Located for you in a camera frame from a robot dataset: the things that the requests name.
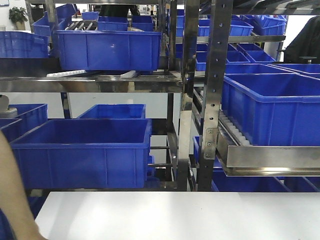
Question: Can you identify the stainless steel shelving rack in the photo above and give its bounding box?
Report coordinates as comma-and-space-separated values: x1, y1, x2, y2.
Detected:
0, 0, 320, 192

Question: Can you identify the blue crate far left top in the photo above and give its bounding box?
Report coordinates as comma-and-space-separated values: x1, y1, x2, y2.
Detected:
0, 31, 49, 59

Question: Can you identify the large blue bin right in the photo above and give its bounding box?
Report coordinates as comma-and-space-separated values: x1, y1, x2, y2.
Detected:
221, 73, 320, 146

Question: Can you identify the blue bin upper shelf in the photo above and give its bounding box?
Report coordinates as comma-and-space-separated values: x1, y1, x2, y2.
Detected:
56, 30, 162, 72

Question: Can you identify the large blue bin lower left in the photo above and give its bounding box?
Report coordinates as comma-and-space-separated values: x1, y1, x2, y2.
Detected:
11, 118, 152, 189

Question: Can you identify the bare forearm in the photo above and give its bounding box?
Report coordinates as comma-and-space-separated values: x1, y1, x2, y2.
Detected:
0, 133, 45, 240

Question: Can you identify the large blue bin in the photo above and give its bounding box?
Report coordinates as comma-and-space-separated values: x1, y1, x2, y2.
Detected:
221, 73, 320, 146
11, 118, 152, 189

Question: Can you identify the blue bin behind lower left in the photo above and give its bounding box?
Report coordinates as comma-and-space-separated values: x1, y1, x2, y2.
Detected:
77, 104, 146, 119

